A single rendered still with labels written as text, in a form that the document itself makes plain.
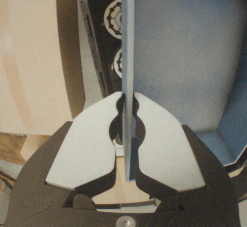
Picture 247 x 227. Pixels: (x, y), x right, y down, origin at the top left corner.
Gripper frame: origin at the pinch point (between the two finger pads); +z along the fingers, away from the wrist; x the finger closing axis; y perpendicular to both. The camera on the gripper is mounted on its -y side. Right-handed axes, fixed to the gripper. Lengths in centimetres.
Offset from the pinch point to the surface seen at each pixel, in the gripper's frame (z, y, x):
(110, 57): 29.4, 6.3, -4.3
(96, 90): 41.8, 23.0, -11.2
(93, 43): 19.0, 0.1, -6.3
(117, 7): 26.1, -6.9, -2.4
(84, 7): 18.9, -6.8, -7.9
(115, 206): 56, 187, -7
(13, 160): 99, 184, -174
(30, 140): 31, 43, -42
